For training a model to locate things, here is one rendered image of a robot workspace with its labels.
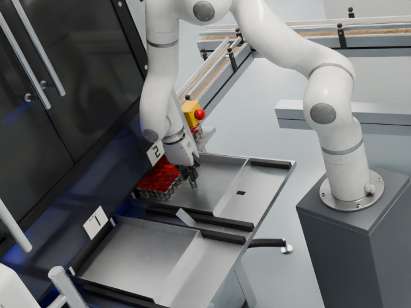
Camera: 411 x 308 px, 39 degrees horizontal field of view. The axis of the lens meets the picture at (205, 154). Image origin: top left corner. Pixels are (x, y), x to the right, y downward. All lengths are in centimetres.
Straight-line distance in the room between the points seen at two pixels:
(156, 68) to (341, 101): 52
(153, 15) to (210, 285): 74
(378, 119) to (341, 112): 119
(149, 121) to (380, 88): 189
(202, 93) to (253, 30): 91
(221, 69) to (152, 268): 106
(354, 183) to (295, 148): 180
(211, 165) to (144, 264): 46
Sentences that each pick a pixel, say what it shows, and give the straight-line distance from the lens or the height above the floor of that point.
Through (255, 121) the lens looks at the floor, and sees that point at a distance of 384.
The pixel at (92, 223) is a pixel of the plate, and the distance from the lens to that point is 177.
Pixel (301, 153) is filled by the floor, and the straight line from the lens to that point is 345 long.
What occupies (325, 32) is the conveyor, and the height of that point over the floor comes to 93.
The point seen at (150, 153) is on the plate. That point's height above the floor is 104.
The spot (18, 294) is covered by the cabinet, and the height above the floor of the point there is 151.
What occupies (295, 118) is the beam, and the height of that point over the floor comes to 50.
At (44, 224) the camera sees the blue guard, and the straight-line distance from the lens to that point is 165.
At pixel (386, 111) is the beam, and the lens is 267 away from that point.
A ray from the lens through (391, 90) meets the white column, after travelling 332.
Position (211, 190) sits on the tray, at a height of 88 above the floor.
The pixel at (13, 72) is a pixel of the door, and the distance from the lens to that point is 156.
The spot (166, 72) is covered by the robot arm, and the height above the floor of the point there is 135.
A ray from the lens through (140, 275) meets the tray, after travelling 175.
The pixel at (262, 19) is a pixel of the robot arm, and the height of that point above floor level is 146.
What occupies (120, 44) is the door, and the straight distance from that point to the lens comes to 183.
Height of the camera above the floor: 205
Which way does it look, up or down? 34 degrees down
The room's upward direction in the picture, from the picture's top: 21 degrees counter-clockwise
